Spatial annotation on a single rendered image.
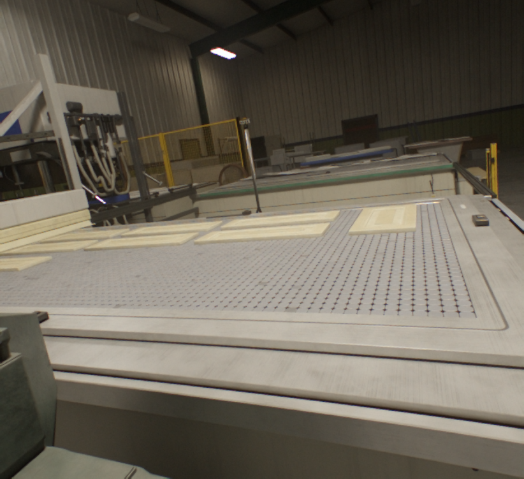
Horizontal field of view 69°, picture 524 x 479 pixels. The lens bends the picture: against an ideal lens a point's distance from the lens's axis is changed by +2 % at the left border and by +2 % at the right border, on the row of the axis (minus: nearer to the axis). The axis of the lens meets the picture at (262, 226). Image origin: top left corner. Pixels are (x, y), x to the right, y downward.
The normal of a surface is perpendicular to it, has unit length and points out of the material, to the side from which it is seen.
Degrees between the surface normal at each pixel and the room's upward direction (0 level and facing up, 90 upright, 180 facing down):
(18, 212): 90
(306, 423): 90
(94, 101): 90
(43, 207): 90
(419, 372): 0
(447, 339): 0
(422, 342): 0
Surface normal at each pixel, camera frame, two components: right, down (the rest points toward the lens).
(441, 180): -0.37, 0.24
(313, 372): -0.15, -0.97
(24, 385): 0.91, -0.07
